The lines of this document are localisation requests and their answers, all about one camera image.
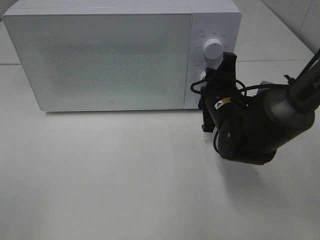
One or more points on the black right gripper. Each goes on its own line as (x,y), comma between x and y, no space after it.
(216,101)

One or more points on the white timer knob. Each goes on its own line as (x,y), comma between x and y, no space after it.
(202,76)

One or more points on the white microwave door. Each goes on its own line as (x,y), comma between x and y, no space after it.
(104,62)

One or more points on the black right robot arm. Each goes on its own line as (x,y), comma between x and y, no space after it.
(251,122)

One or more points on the upper white power knob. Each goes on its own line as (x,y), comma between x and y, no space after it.
(213,48)

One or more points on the white microwave oven body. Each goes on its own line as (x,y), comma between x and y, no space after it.
(209,18)

